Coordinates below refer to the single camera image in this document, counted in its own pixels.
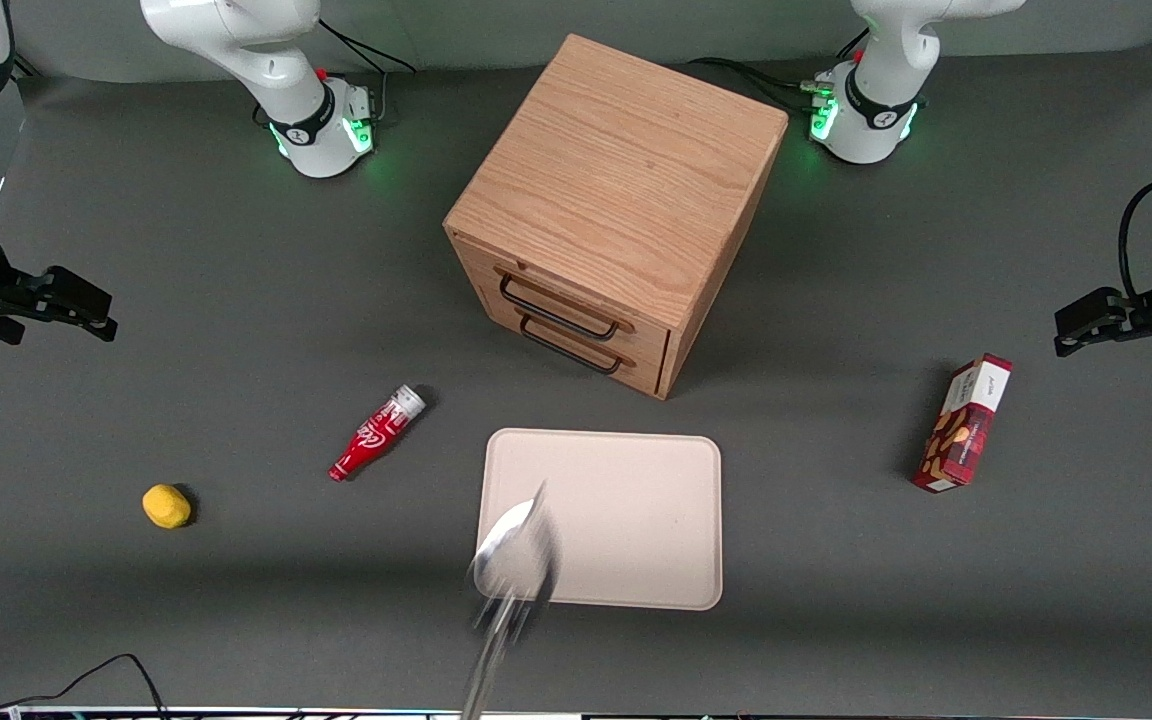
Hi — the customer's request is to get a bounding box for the black cable at arm base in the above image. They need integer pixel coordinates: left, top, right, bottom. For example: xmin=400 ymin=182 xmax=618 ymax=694
xmin=314 ymin=18 xmax=418 ymax=127
xmin=688 ymin=56 xmax=837 ymax=114

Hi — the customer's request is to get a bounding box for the thin black floor cable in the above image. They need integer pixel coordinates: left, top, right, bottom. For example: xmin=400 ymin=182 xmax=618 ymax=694
xmin=0 ymin=630 xmax=170 ymax=720

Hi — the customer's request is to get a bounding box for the beige plastic tray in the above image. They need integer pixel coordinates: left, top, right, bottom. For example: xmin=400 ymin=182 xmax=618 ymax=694
xmin=476 ymin=428 xmax=724 ymax=612

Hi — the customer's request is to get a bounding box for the wooden drawer with black handle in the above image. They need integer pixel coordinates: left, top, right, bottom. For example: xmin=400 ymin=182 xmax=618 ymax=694
xmin=484 ymin=298 xmax=665 ymax=397
xmin=456 ymin=235 xmax=674 ymax=353

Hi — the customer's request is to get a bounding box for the oak wooden drawer cabinet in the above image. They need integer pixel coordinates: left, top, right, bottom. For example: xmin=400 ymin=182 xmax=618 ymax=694
xmin=443 ymin=33 xmax=790 ymax=401

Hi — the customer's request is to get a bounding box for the yellow lemon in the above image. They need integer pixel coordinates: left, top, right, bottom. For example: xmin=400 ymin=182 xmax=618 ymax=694
xmin=142 ymin=484 xmax=193 ymax=530

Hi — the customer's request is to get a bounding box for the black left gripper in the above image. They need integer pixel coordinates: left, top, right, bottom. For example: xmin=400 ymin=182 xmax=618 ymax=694
xmin=1053 ymin=238 xmax=1152 ymax=359

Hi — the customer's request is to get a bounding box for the blurred silver metal spoon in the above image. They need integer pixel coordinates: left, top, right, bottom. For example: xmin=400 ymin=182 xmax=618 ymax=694
xmin=459 ymin=480 xmax=559 ymax=720

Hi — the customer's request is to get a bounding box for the red snack box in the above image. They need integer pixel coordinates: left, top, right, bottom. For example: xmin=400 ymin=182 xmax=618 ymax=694
xmin=912 ymin=353 xmax=1015 ymax=494

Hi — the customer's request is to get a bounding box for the red cola bottle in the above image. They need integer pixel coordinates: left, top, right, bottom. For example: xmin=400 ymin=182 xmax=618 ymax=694
xmin=328 ymin=384 xmax=428 ymax=483

